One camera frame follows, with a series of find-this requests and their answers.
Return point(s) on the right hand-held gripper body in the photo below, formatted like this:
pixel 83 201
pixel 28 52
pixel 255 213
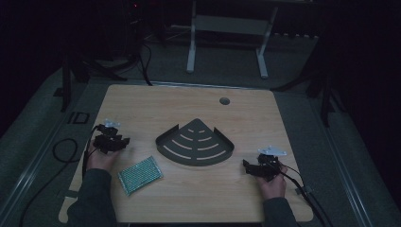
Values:
pixel 268 166

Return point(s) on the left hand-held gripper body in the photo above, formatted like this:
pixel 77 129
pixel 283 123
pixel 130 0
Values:
pixel 105 142

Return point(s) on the dark grey metal corner shelf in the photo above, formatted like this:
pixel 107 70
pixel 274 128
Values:
pixel 195 145

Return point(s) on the person's left hand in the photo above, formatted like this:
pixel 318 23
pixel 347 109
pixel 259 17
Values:
pixel 100 160

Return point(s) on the person's right hand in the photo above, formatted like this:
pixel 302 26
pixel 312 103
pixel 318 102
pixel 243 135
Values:
pixel 275 188

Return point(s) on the black tripod stand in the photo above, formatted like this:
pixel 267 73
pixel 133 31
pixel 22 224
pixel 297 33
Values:
pixel 324 97
pixel 66 82

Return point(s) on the white metal stand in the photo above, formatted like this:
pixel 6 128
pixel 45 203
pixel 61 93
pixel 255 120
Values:
pixel 228 26

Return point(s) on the metal floor rail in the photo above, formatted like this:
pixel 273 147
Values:
pixel 350 176
pixel 28 176

